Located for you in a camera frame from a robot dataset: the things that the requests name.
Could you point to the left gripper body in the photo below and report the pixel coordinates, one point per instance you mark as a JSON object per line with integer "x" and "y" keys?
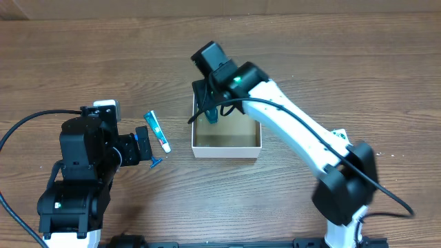
{"x": 127, "y": 149}

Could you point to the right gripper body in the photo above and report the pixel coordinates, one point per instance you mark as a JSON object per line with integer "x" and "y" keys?
{"x": 215, "y": 87}

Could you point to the blue disposable razor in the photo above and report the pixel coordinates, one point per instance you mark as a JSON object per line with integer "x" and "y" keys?
{"x": 155, "y": 161}

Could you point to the teal mouthwash bottle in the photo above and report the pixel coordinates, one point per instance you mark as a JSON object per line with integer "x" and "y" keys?
{"x": 212, "y": 115}

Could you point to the teal toothpaste tube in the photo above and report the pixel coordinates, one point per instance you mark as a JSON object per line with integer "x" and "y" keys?
{"x": 153, "y": 122}

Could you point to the green white soap packet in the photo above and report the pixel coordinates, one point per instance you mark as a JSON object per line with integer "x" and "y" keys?
{"x": 340, "y": 133}

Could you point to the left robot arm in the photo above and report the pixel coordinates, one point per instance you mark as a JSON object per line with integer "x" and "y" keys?
{"x": 72, "y": 208}

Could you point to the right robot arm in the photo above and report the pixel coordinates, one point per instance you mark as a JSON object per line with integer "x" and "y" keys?
{"x": 346, "y": 173}

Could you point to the white cardboard box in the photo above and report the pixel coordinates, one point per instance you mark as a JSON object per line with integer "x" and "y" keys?
{"x": 233, "y": 136}

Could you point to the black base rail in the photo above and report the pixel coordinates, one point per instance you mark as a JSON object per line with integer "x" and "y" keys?
{"x": 140, "y": 242}

